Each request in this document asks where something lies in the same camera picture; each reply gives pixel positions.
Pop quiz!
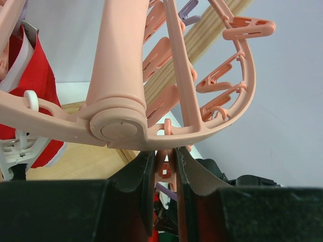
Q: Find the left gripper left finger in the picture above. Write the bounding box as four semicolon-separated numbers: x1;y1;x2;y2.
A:
1;152;154;241

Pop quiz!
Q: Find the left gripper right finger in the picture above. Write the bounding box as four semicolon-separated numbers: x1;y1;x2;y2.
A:
175;147;322;241

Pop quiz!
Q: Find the pink clip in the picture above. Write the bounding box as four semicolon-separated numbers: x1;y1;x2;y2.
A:
154;149;177;193

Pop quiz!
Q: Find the pink round clip hanger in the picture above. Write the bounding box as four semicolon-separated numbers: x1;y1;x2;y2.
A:
0;0;276;152

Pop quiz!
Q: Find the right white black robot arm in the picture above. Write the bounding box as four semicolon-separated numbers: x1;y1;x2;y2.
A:
196;158;281;187

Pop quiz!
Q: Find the white clip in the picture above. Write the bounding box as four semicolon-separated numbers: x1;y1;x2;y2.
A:
1;90;51;181

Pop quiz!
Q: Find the red sock on hanger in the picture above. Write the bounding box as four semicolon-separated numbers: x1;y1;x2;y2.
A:
1;21;67;168

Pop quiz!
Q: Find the wooden hanger rack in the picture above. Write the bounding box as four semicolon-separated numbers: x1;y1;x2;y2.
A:
25;0;258;181

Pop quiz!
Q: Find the purple clip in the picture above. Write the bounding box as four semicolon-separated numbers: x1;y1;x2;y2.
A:
178;0;202;26

